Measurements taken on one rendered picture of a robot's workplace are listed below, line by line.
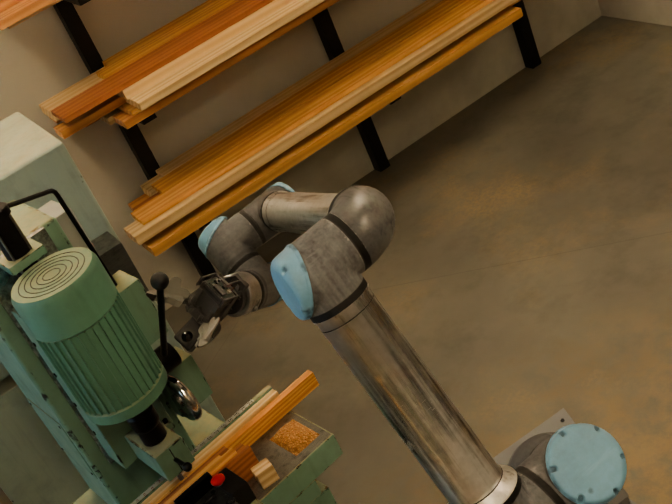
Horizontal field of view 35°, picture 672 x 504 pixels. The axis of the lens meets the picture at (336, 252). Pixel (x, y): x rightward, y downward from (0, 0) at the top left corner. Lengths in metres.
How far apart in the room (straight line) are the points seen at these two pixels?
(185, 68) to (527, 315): 1.55
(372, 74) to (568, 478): 2.82
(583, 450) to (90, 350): 0.91
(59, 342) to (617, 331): 2.17
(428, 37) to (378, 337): 2.96
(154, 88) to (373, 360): 2.37
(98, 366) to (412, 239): 2.65
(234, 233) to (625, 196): 2.32
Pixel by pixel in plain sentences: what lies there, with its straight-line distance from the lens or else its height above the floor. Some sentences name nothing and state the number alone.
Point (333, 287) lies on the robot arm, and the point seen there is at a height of 1.41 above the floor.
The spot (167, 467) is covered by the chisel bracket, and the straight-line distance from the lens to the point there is 2.21.
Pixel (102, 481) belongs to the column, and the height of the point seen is 0.95.
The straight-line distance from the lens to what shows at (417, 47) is 4.61.
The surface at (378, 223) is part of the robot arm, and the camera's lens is 1.78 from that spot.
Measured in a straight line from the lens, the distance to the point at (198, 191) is 4.21.
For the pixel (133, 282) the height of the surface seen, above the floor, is 1.30.
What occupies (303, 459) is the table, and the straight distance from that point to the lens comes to 2.25.
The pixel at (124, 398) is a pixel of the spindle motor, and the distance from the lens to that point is 2.07.
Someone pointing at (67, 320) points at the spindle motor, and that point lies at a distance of 1.96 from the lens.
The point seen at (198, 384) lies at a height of 1.00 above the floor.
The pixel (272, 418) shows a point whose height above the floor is 0.92.
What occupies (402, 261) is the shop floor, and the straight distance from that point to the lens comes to 4.38.
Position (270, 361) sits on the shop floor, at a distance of 4.17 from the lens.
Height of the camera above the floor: 2.33
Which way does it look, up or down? 30 degrees down
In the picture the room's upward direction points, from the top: 25 degrees counter-clockwise
